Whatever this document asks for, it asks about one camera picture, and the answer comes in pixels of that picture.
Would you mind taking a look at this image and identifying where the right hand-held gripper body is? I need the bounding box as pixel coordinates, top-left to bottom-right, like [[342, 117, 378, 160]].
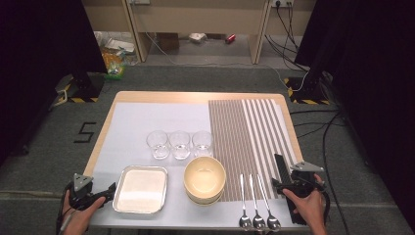
[[289, 161, 327, 199]]

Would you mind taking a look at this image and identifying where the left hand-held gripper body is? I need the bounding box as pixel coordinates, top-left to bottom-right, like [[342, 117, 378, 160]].
[[67, 172, 107, 212]]

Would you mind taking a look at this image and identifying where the bundle of black chopsticks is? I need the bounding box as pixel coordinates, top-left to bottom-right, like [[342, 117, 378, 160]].
[[273, 153, 309, 227]]

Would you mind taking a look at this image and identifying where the silver spoon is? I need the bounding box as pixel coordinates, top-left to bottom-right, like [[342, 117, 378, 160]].
[[238, 173, 253, 231], [249, 173, 267, 231], [255, 173, 282, 232]]

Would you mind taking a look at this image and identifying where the silver square tray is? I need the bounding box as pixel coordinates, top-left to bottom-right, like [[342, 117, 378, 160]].
[[112, 164, 169, 215]]

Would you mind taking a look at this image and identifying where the person's right hand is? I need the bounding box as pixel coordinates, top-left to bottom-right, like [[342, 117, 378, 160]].
[[282, 173, 328, 235]]

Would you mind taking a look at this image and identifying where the person's left hand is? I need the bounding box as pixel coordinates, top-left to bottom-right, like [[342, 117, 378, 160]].
[[62, 190, 108, 235]]

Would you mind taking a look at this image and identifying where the clear drinking glass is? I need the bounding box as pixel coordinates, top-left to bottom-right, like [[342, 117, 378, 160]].
[[168, 130, 192, 161], [191, 130, 214, 160], [146, 129, 170, 161]]

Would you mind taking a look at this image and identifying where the striped brown white placemat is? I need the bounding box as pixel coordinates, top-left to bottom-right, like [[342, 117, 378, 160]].
[[207, 98, 300, 203]]

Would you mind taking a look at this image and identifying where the white paper sheet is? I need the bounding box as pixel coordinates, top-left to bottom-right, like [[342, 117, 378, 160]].
[[90, 101, 314, 229]]

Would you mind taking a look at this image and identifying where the yellow black hazard tape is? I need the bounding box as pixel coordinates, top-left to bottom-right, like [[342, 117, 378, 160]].
[[283, 77, 331, 106], [53, 82, 100, 104]]

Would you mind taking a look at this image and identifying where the black stand base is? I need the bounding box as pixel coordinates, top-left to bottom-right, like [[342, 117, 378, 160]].
[[69, 71, 106, 103], [288, 72, 331, 102]]

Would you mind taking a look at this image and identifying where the black curtain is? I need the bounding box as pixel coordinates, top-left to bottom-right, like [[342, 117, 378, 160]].
[[0, 0, 107, 165], [295, 0, 415, 229]]

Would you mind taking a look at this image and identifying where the pile of plastic bags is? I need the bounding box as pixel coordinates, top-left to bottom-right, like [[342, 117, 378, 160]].
[[93, 30, 140, 82]]

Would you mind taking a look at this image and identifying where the brown cardboard box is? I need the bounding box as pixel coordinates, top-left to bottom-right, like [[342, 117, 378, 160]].
[[156, 32, 180, 52]]

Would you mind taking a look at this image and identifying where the white crumpled cloth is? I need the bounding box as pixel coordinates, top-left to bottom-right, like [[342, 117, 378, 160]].
[[188, 32, 208, 45]]

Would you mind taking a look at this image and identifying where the beige wooden desk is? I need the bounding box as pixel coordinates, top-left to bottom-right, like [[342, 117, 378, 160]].
[[81, 0, 317, 66]]

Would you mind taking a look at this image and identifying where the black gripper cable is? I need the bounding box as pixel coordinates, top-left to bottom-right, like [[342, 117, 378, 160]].
[[321, 182, 332, 226], [56, 182, 74, 235]]

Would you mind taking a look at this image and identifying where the grey cable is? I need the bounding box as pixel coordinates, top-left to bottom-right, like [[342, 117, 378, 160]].
[[60, 213, 73, 233]]

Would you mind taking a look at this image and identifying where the thick black floor cable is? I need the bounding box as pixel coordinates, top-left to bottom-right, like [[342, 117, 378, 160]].
[[321, 111, 351, 235]]

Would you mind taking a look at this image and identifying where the thin black floor cable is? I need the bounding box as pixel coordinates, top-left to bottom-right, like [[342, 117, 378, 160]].
[[289, 109, 342, 116]]

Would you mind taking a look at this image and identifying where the black power cable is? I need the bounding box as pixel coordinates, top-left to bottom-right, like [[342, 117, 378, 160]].
[[264, 3, 311, 72]]

